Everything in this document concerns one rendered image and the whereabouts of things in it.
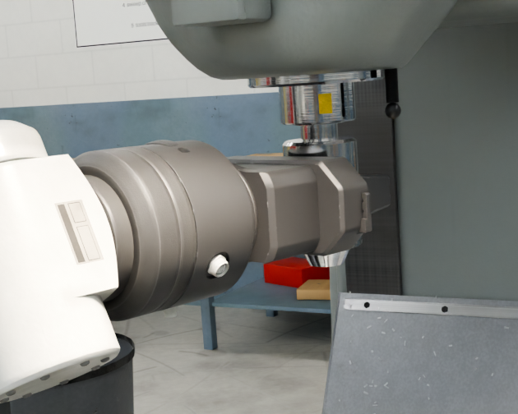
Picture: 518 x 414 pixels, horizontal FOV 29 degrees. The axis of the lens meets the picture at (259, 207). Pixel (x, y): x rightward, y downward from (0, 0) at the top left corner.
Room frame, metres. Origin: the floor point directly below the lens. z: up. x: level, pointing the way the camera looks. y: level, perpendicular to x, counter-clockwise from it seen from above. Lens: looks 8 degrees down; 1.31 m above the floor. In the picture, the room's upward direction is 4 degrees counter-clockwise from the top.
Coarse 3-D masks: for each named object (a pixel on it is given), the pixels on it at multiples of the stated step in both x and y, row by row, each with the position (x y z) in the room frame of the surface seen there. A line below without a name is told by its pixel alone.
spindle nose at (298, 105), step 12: (324, 84) 0.61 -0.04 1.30; (336, 84) 0.61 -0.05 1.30; (348, 84) 0.61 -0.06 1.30; (288, 96) 0.61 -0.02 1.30; (300, 96) 0.61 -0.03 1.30; (312, 96) 0.61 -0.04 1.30; (336, 96) 0.61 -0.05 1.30; (348, 96) 0.61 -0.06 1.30; (288, 108) 0.62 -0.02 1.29; (300, 108) 0.61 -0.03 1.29; (312, 108) 0.61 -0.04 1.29; (336, 108) 0.61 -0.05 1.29; (348, 108) 0.61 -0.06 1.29; (288, 120) 0.62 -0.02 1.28; (300, 120) 0.61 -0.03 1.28; (312, 120) 0.61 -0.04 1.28; (324, 120) 0.61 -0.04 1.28; (336, 120) 0.61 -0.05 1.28; (348, 120) 0.61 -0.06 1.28
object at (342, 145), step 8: (344, 136) 0.64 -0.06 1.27; (352, 136) 0.63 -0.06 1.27; (288, 144) 0.62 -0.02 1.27; (296, 144) 0.61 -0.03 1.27; (304, 144) 0.61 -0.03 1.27; (312, 144) 0.61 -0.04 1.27; (320, 144) 0.61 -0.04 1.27; (328, 144) 0.61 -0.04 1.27; (336, 144) 0.61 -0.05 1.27; (344, 144) 0.61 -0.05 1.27; (352, 144) 0.62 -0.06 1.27; (288, 152) 0.62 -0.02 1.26; (296, 152) 0.61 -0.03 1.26; (304, 152) 0.61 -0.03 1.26; (312, 152) 0.61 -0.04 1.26; (320, 152) 0.61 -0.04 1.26; (328, 152) 0.61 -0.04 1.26; (336, 152) 0.61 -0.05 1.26; (344, 152) 0.61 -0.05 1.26; (352, 152) 0.62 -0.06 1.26
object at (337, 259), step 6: (342, 252) 0.62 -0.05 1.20; (348, 252) 0.62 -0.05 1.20; (306, 258) 0.63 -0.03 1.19; (312, 258) 0.62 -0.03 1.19; (318, 258) 0.62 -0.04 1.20; (324, 258) 0.62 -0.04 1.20; (330, 258) 0.62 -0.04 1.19; (336, 258) 0.62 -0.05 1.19; (342, 258) 0.62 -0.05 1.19; (312, 264) 0.62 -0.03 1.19; (318, 264) 0.62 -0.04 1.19; (324, 264) 0.62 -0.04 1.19; (330, 264) 0.62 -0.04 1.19; (336, 264) 0.62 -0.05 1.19
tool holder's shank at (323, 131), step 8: (304, 128) 0.62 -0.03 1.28; (312, 128) 0.62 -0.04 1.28; (320, 128) 0.62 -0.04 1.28; (328, 128) 0.62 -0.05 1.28; (336, 128) 0.63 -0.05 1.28; (304, 136) 0.62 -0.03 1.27; (312, 136) 0.62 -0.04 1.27; (320, 136) 0.62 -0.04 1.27; (328, 136) 0.62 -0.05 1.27; (336, 136) 0.63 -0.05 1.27
